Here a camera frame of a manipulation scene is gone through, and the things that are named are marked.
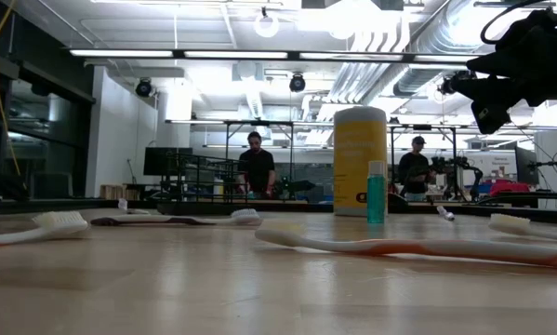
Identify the long white light strip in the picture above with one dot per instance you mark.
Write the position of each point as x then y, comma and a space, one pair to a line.
236, 55
120, 53
352, 56
445, 58

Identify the red bag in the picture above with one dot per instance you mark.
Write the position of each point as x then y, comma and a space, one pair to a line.
508, 188

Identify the person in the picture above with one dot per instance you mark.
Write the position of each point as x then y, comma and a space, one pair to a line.
414, 170
257, 167

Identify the yellow wipes canister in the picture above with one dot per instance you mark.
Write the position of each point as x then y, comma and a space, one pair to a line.
359, 163

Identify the silver air duct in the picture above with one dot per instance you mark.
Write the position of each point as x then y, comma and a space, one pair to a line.
427, 70

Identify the teal mouthwash bottle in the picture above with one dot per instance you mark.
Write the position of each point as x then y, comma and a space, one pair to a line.
376, 195

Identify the small black robot arm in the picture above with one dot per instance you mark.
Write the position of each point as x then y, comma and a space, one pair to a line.
450, 164

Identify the wooden crate stack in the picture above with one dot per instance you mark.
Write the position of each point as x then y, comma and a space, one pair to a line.
113, 192

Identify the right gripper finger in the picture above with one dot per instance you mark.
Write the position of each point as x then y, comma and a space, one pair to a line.
489, 114

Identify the black computer monitor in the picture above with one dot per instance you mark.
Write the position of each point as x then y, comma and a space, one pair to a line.
159, 162
525, 165

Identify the black metal workstation frame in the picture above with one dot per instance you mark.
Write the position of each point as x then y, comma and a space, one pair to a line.
259, 123
422, 126

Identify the black track light cluster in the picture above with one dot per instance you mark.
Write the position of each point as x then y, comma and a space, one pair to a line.
447, 84

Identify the black hanging spotlight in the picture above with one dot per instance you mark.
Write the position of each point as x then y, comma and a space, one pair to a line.
297, 84
143, 88

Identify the orange white toothbrush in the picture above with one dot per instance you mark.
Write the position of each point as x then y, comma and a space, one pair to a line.
399, 246
59, 223
510, 224

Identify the black table frame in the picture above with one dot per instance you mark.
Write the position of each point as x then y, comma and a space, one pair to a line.
296, 208

